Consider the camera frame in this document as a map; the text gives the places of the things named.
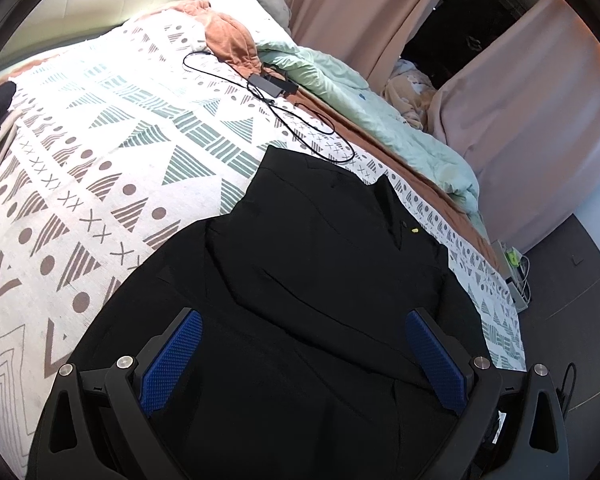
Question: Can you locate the large black jacket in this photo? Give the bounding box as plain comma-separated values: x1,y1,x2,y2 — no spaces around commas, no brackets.
71,148,486,479

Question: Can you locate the beige clothes pile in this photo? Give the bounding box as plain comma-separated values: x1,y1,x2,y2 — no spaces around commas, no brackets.
381,58,437,131

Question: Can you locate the white bedside table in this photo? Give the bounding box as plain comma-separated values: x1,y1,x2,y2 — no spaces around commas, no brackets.
492,240,531,313

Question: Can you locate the green object on nightstand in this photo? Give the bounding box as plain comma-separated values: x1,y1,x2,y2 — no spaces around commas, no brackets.
505,247,522,268

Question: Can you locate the patterned white bedspread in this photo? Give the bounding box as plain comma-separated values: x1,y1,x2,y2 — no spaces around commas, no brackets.
0,0,526,478

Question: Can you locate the right pink curtain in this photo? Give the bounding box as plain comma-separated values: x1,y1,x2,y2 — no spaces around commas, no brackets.
428,0,600,252

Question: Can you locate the pink curtain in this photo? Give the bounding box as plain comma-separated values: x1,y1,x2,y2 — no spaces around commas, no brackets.
289,0,439,92
428,0,600,252

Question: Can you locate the mint green duvet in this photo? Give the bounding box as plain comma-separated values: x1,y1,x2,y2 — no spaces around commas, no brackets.
257,41,486,235

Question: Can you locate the black power adapter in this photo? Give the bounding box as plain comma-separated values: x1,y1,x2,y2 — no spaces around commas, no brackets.
247,74,298,98

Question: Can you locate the orange crumpled cloth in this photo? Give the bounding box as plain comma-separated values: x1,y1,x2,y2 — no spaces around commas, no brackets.
168,0,262,78

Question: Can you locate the left pink curtain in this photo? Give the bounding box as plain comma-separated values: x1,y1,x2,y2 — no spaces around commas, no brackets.
289,0,439,92

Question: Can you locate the black adapter cable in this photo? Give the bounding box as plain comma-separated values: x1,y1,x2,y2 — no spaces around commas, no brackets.
182,49,357,165

